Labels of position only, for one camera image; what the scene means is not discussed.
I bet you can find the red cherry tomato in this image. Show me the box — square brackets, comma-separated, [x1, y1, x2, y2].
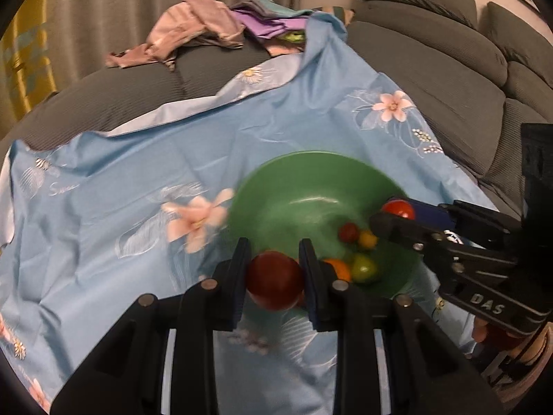
[382, 199, 416, 220]
[337, 222, 360, 245]
[246, 250, 304, 311]

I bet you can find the green oval fruit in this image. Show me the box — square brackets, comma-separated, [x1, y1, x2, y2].
[350, 254, 379, 283]

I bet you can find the orange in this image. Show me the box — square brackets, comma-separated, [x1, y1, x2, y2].
[324, 258, 353, 283]

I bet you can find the green plastic bowl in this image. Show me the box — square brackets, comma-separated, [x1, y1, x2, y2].
[226, 150, 427, 301]

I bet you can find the person's right hand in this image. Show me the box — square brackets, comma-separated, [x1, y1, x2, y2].
[472, 317, 547, 363]

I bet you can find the small orange-yellow fruit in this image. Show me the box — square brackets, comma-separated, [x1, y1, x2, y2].
[357, 230, 379, 250]

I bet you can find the grey sofa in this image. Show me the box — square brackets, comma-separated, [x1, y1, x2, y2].
[1, 0, 552, 214]

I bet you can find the light blue floral cloth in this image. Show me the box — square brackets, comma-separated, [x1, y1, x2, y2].
[1, 15, 491, 414]

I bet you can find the purple clothes pile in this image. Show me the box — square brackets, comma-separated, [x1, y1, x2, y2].
[231, 0, 313, 56]

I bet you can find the yellow patterned curtain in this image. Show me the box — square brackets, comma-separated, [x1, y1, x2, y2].
[1, 0, 57, 132]

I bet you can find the pink clothes pile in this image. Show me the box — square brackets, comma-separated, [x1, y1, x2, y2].
[105, 0, 244, 68]

